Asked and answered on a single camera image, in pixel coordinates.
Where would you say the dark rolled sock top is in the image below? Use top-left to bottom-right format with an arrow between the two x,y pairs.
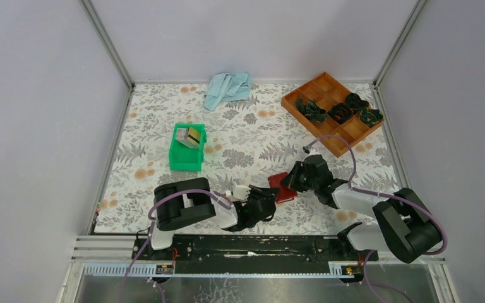
344,93 -> 369,115

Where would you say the green plastic bin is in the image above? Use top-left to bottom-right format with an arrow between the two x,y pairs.
169,123 -> 207,172

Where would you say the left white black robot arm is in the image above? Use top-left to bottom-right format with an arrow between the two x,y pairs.
146,177 -> 281,259

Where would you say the orange compartment tray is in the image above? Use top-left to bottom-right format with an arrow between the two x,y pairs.
281,72 -> 385,157

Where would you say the dark rolled sock right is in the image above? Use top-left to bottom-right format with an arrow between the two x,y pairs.
357,107 -> 384,128

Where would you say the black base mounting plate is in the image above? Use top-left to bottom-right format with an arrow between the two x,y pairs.
132,235 -> 378,275

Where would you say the dark rolled sock middle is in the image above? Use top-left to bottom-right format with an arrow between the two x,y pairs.
328,103 -> 353,124

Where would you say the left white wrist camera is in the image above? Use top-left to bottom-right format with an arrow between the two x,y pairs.
225,182 -> 251,203

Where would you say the dark rolled sock left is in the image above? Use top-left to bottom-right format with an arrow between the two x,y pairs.
295,98 -> 328,123

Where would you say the light blue cloth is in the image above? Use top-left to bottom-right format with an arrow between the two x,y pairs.
204,73 -> 252,111

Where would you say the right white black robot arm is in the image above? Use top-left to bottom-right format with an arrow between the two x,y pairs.
280,155 -> 446,263

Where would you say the dark rolled sock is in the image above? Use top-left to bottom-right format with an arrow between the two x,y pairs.
344,93 -> 369,115
357,107 -> 384,128
328,103 -> 353,124
295,98 -> 328,123

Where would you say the red leather card holder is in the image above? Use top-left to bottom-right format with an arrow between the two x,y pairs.
268,172 -> 297,204

